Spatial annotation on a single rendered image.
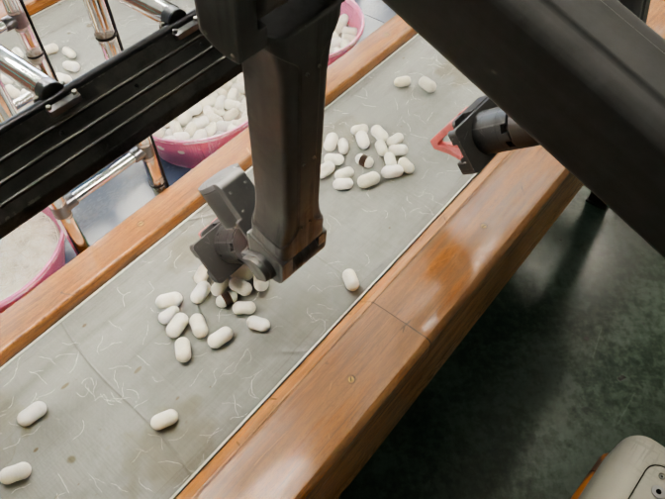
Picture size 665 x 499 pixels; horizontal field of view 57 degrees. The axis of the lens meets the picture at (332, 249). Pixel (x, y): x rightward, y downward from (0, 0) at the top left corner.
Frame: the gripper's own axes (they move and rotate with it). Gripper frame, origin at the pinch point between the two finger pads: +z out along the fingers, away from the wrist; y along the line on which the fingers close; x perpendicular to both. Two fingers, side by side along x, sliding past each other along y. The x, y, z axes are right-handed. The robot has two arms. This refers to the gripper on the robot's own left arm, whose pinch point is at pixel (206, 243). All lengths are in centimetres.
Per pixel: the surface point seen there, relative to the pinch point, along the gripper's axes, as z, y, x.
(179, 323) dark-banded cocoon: -6.4, 11.8, 4.4
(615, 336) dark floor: 7, -79, 93
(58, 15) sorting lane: 55, -23, -44
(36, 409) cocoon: -3.1, 31.0, 1.5
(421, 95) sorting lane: -2.0, -49.1, 4.1
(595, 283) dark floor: 16, -92, 86
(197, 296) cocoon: -5.2, 7.4, 3.6
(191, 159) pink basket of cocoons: 17.8, -13.0, -8.6
